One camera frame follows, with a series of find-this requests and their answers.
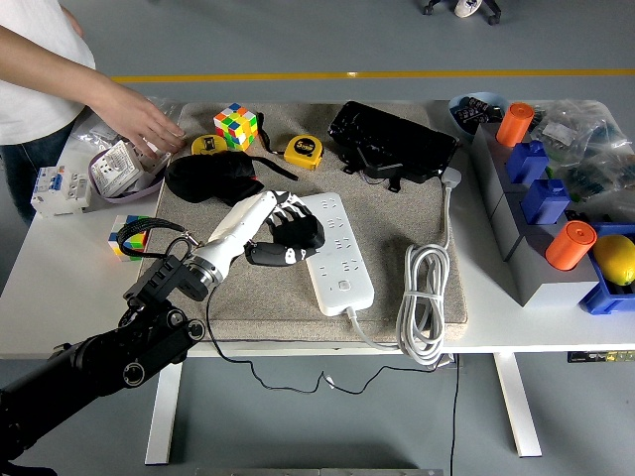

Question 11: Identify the person's left hand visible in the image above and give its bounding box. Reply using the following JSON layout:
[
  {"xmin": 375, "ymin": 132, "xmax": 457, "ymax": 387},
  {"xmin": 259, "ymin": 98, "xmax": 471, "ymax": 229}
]
[{"xmin": 88, "ymin": 81, "xmax": 188, "ymax": 161}]

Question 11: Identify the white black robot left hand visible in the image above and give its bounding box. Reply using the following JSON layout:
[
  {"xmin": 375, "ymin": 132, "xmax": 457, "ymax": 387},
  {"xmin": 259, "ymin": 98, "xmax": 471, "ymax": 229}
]
[{"xmin": 192, "ymin": 189, "xmax": 318, "ymax": 281}]

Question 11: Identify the white wall socket small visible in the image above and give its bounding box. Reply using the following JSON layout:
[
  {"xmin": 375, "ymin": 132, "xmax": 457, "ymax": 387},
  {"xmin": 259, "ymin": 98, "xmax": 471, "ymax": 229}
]
[{"xmin": 129, "ymin": 143, "xmax": 173, "ymax": 175}]

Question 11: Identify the black plug adapter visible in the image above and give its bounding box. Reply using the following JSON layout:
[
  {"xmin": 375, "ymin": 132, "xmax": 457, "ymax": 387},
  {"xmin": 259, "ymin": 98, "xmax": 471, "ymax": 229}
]
[{"xmin": 275, "ymin": 210, "xmax": 327, "ymax": 257}]

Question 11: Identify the white power strip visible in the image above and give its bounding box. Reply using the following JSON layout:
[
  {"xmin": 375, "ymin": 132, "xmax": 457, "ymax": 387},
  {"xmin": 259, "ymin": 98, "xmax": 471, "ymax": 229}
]
[{"xmin": 300, "ymin": 192, "xmax": 376, "ymax": 317}]

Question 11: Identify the black circuit board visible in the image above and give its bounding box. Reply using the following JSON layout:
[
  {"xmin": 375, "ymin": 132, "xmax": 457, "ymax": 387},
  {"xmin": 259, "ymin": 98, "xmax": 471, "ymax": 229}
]
[{"xmin": 454, "ymin": 96, "xmax": 491, "ymax": 129}]

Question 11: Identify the clear bag of metal parts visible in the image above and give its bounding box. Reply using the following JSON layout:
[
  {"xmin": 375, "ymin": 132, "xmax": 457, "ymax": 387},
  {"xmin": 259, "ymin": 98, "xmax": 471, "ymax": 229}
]
[{"xmin": 68, "ymin": 96, "xmax": 183, "ymax": 155}]

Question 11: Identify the black eye mask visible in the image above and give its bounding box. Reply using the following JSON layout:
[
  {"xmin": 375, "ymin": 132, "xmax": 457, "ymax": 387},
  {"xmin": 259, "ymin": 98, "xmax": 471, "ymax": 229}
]
[{"xmin": 164, "ymin": 151, "xmax": 300, "ymax": 208}]

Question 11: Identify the yellow tape measure with sticker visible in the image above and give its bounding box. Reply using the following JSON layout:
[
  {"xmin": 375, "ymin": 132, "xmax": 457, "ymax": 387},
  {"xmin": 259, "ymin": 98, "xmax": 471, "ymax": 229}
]
[{"xmin": 190, "ymin": 134, "xmax": 227, "ymax": 156}]

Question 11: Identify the lilac bowl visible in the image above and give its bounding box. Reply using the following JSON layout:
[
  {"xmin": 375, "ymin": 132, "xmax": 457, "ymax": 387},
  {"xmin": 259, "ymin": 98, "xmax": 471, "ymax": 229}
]
[{"xmin": 87, "ymin": 141, "xmax": 173, "ymax": 205}]

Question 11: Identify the grey-brown mat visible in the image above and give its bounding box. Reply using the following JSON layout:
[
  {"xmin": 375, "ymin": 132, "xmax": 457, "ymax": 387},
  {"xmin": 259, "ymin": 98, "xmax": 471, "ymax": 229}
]
[{"xmin": 129, "ymin": 101, "xmax": 470, "ymax": 344}]

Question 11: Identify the white-edged Rubik's cube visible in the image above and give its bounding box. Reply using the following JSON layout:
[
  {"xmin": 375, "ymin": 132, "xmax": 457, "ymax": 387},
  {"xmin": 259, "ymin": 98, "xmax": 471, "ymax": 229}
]
[{"xmin": 213, "ymin": 102, "xmax": 260, "ymax": 151}]

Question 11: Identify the yellow tape measure black label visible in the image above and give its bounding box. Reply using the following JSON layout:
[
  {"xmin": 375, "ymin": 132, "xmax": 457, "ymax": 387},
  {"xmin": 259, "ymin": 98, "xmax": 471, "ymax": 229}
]
[{"xmin": 283, "ymin": 134, "xmax": 324, "ymax": 172}]

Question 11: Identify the white circuit breaker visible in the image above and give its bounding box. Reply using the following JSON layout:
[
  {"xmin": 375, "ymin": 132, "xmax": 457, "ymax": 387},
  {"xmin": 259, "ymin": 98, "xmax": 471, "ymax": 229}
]
[{"xmin": 30, "ymin": 165, "xmax": 93, "ymax": 219}]

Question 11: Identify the stickerless Rubik's cube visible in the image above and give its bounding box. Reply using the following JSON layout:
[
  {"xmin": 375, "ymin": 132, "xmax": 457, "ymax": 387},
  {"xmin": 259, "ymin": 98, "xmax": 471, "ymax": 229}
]
[{"xmin": 107, "ymin": 213, "xmax": 153, "ymax": 263}]

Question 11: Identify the person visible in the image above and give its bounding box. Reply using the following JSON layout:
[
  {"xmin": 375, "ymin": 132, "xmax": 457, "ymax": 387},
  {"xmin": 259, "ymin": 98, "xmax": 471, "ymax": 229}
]
[{"xmin": 0, "ymin": 0, "xmax": 98, "ymax": 227}]

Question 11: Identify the black plastic tray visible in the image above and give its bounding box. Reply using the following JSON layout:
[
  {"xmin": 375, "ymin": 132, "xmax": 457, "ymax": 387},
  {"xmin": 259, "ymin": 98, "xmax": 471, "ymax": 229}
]
[{"xmin": 327, "ymin": 100, "xmax": 461, "ymax": 192}]

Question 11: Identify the white table leg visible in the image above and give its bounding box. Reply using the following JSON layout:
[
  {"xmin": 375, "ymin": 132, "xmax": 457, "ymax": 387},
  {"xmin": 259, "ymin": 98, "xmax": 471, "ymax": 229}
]
[
  {"xmin": 144, "ymin": 356, "xmax": 184, "ymax": 466},
  {"xmin": 492, "ymin": 352, "xmax": 543, "ymax": 459}
]

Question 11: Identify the light blue bowl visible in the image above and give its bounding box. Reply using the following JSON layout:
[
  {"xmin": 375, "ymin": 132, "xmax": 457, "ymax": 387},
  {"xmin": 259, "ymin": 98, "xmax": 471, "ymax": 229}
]
[{"xmin": 447, "ymin": 91, "xmax": 511, "ymax": 143}]

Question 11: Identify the orange cylinder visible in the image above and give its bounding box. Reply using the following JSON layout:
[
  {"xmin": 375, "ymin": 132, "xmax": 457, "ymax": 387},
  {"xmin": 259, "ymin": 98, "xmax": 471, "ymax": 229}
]
[
  {"xmin": 545, "ymin": 220, "xmax": 598, "ymax": 273},
  {"xmin": 495, "ymin": 101, "xmax": 536, "ymax": 149}
]

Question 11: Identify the blue block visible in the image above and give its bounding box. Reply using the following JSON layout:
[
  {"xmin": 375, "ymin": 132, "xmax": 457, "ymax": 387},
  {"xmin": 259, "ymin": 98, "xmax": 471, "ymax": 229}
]
[
  {"xmin": 519, "ymin": 178, "xmax": 572, "ymax": 226},
  {"xmin": 504, "ymin": 140, "xmax": 550, "ymax": 186}
]

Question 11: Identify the grey block holder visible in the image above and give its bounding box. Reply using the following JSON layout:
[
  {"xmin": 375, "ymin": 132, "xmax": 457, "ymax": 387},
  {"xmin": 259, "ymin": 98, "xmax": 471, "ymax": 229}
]
[{"xmin": 469, "ymin": 121, "xmax": 601, "ymax": 309}]

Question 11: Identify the clear bag of electronic parts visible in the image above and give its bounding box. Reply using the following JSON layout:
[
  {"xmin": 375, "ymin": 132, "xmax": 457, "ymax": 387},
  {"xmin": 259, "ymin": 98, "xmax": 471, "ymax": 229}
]
[
  {"xmin": 555, "ymin": 148, "xmax": 635, "ymax": 207},
  {"xmin": 530, "ymin": 98, "xmax": 624, "ymax": 165}
]

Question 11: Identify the blue storage bin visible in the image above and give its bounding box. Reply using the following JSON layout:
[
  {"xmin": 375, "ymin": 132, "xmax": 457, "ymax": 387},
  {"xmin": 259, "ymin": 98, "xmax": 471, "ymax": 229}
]
[{"xmin": 577, "ymin": 221, "xmax": 635, "ymax": 316}]

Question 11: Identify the yellow lemon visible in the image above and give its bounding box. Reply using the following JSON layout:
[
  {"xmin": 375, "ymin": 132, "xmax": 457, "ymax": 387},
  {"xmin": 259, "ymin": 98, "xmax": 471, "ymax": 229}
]
[{"xmin": 592, "ymin": 234, "xmax": 635, "ymax": 287}]

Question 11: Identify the black yellow label strip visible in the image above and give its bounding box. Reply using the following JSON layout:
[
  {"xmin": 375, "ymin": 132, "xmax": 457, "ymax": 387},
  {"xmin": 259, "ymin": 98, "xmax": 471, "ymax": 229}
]
[{"xmin": 567, "ymin": 350, "xmax": 635, "ymax": 365}]

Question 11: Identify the white wall socket large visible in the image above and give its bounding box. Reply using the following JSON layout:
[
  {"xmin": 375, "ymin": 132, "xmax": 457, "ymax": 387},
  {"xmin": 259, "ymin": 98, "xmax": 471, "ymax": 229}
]
[{"xmin": 91, "ymin": 140, "xmax": 146, "ymax": 197}]

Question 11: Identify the thin black adapter cord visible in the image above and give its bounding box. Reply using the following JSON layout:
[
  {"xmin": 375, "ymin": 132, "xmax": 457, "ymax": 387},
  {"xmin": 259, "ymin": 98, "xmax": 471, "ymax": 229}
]
[{"xmin": 204, "ymin": 285, "xmax": 450, "ymax": 397}]

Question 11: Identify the white power strip cable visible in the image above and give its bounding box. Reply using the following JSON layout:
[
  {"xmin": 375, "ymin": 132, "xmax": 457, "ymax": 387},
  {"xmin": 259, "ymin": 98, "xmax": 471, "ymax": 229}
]
[{"xmin": 346, "ymin": 167, "xmax": 465, "ymax": 371}]

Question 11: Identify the black hanging cable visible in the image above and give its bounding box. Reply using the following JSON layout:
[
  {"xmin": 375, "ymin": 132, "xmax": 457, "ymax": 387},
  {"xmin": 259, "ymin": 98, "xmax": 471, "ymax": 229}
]
[{"xmin": 448, "ymin": 354, "xmax": 461, "ymax": 476}]

